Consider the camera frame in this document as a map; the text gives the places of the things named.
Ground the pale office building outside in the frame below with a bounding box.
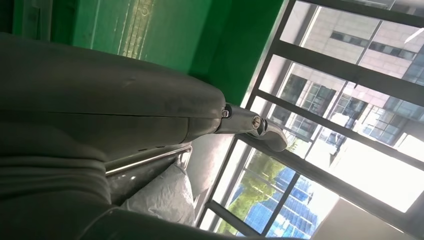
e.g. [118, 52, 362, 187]
[261, 0, 424, 160]

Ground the green conveyor belt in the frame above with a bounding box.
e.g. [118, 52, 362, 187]
[0, 0, 286, 107]

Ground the ribbed grey left arm sleeve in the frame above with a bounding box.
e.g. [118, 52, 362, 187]
[0, 155, 112, 208]

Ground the grey plastic package red stripe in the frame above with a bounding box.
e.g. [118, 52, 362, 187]
[120, 162, 196, 226]

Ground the blue glass building outside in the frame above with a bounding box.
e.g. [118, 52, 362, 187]
[236, 167, 319, 240]

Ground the shiny metal conveyor rail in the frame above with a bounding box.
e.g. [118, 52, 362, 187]
[105, 145, 194, 206]

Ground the black window frame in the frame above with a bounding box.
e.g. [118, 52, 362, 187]
[197, 0, 424, 240]

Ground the beige flat panel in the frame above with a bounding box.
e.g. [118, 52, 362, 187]
[311, 198, 420, 240]

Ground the green tree outside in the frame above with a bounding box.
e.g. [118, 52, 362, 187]
[216, 150, 286, 236]

